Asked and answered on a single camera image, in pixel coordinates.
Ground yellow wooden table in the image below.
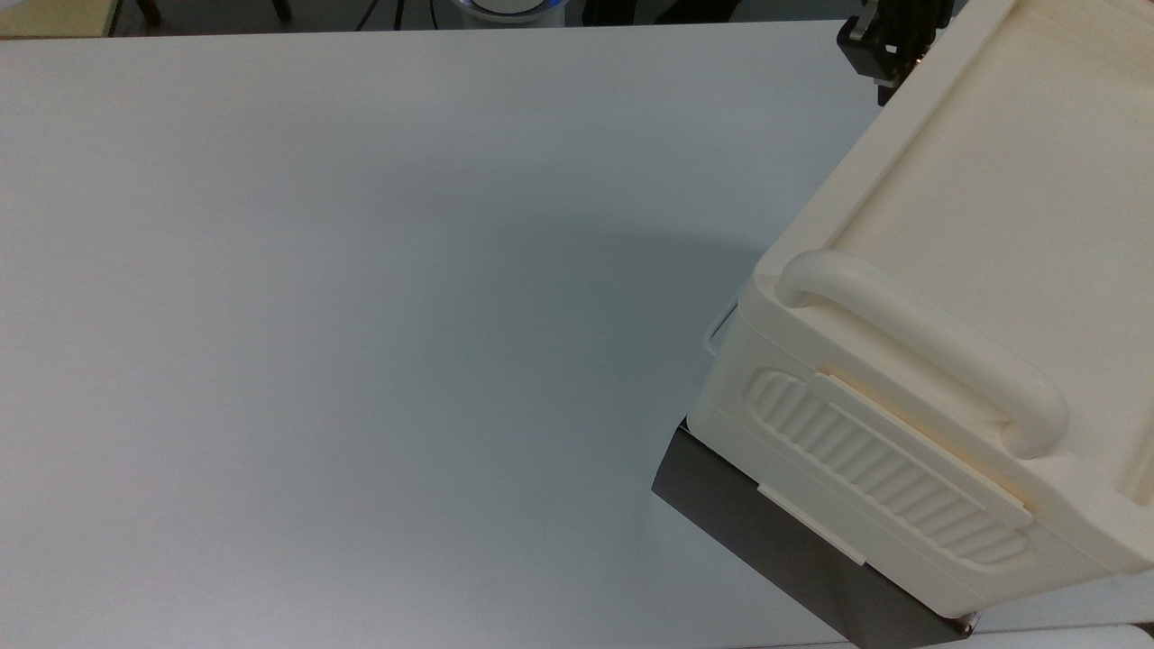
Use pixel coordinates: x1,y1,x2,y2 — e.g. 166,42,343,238
0,0,124,39

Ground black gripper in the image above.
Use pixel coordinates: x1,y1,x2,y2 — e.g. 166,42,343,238
837,0,952,107

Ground black tripod legs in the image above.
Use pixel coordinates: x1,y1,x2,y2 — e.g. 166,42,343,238
355,0,408,33

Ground cream plastic cabinet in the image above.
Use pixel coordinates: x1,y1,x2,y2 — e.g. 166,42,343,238
690,0,1154,623

